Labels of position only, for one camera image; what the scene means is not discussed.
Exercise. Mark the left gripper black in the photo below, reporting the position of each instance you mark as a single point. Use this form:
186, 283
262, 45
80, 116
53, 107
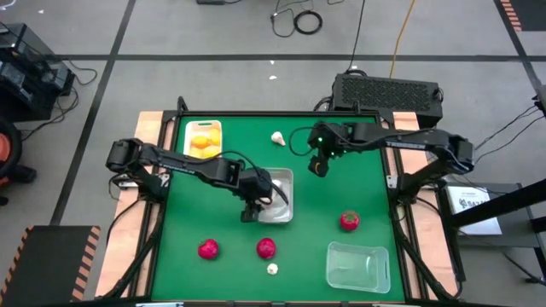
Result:
256, 185

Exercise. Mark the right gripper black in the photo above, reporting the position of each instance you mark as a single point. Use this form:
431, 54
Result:
326, 138

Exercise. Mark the red apple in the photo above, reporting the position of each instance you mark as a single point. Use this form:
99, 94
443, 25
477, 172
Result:
208, 249
266, 248
350, 220

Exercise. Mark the white plastic basket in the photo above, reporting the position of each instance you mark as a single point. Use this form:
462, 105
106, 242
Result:
204, 126
283, 187

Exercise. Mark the white garlic bulb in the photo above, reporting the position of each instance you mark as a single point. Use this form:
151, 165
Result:
272, 268
278, 137

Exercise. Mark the yellow lemon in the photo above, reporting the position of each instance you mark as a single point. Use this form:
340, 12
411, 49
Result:
214, 136
199, 140
205, 152

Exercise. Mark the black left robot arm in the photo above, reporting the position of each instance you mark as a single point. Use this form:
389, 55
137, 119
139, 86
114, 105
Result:
183, 164

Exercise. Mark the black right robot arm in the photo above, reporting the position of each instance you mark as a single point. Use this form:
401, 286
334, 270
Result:
409, 138

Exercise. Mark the black computer case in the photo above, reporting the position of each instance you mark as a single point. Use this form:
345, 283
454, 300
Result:
384, 96

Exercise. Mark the wooden side board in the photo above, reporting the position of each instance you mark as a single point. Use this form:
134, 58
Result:
147, 128
405, 121

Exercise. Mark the clear plastic basket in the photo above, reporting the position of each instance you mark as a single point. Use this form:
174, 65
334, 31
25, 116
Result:
358, 268

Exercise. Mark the white printed paper sheet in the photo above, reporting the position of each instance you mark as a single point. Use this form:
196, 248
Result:
473, 213

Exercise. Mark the black metal beam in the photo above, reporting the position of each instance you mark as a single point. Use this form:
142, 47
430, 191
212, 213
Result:
503, 202

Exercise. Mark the black power strip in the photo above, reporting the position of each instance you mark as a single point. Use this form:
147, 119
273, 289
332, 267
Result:
211, 2

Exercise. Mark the grey side table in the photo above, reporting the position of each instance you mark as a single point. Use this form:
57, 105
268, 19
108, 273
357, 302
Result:
516, 236

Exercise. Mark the large black hazard-striped mat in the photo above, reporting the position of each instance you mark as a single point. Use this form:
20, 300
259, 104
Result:
42, 264

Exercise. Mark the orange and black machine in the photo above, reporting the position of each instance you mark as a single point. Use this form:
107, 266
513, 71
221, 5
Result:
4, 149

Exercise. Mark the black equipment rack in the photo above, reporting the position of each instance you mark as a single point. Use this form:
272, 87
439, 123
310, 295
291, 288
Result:
25, 81

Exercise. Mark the small black hazard-striped mat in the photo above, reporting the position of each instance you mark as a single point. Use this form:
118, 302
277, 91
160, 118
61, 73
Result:
531, 13

